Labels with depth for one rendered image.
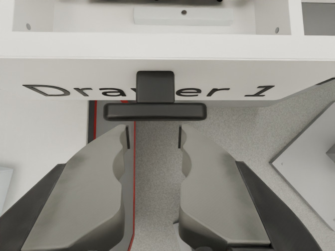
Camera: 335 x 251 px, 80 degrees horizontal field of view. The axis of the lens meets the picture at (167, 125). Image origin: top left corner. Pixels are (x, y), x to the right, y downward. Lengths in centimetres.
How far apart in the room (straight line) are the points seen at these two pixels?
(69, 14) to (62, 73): 12
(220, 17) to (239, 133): 92
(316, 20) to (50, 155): 45
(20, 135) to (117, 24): 20
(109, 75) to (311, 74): 16
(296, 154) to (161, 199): 73
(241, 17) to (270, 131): 98
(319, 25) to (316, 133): 91
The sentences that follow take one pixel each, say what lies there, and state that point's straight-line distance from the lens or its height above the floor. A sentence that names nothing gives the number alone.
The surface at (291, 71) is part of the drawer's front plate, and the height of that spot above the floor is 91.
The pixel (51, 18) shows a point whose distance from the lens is 28.
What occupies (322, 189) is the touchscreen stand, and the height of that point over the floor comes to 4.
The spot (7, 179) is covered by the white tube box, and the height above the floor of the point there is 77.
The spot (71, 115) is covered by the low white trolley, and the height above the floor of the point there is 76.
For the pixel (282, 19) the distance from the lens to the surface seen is 23.
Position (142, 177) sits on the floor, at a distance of 106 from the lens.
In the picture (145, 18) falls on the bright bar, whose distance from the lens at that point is 25.
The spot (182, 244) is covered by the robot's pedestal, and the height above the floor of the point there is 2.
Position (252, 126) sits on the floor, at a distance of 117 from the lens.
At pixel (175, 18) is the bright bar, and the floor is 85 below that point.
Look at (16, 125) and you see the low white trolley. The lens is 35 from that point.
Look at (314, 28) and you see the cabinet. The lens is 46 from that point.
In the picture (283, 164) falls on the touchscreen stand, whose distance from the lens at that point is 119.
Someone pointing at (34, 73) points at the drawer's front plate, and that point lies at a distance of 18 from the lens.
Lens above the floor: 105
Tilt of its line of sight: 83 degrees down
